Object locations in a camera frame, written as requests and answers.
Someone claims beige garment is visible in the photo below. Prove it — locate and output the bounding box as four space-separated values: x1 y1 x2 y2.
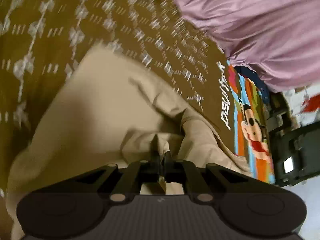
6 46 251 239

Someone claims dark blue patterned cloth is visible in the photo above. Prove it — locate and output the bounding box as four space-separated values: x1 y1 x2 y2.
234 66 270 104

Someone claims black office chair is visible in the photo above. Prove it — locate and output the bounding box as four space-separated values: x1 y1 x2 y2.
266 101 319 187

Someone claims red hanging cloth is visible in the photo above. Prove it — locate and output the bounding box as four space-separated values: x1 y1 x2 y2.
302 94 320 113

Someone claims colourful cartoon bedspread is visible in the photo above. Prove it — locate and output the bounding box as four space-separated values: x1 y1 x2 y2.
1 0 274 239

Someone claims pink curtain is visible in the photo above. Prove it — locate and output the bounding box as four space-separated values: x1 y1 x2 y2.
174 0 319 92

